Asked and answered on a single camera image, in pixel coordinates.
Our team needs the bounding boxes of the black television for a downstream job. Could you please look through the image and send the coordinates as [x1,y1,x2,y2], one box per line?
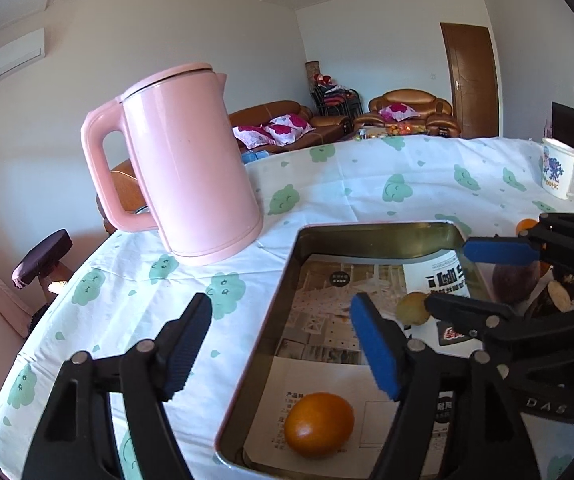
[551,102,574,165]

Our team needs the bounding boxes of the cluttered coffee table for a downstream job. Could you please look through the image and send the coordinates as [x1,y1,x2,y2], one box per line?
[347,122,428,142]

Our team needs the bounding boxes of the cut sweet potato piece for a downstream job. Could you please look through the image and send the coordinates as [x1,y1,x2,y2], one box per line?
[532,280,574,318]

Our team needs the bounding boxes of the brown wooden door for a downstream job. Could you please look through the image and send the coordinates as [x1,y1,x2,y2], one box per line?
[440,22,499,139]

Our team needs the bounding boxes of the pink metal tin tray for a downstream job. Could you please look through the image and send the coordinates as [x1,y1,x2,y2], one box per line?
[214,220,498,480]

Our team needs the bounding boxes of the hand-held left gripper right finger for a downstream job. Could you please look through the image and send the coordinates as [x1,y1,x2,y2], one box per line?
[349,292,543,480]

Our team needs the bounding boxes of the small yellow potato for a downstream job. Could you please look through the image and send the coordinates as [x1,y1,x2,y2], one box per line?
[397,291,430,326]

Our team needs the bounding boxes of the purple cushion stool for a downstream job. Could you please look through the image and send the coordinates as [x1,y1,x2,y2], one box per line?
[12,229,74,291]

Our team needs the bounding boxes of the pink floral pillow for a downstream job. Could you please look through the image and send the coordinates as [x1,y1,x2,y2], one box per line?
[232,125,275,149]
[267,115,315,137]
[379,102,416,123]

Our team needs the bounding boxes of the tall patterned cylinder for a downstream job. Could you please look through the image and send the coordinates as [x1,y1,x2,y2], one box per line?
[305,61,321,96]

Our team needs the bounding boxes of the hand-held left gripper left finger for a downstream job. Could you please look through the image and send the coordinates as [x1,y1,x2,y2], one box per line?
[22,292,213,480]

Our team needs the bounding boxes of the printed paper leaflet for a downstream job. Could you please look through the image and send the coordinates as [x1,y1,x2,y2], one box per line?
[244,254,473,476]

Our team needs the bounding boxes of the purple sweet potato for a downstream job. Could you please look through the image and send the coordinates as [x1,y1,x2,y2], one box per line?
[490,262,540,306]

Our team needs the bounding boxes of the white printed mug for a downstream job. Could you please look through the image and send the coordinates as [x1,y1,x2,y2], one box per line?
[540,137,574,201]

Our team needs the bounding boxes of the brown leather sofa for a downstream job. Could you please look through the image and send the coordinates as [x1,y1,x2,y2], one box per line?
[227,100,353,156]

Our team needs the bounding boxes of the pink electric kettle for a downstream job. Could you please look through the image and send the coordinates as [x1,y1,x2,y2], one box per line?
[81,62,264,267]

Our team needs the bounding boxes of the white cloud print tablecloth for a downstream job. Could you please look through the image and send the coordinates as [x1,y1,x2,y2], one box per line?
[0,135,574,480]

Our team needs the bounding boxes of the brown leather armchair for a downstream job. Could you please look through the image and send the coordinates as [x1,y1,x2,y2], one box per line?
[367,89,460,138]

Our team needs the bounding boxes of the white booklet black print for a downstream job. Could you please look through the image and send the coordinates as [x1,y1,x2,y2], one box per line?
[404,260,471,302]

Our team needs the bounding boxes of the white air conditioner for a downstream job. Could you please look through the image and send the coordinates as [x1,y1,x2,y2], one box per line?
[0,27,46,93]

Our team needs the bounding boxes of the stack of black chairs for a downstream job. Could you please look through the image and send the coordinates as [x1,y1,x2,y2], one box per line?
[309,80,365,118]

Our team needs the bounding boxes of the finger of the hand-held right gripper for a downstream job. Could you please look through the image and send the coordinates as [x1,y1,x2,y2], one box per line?
[462,212,574,281]
[424,294,574,348]

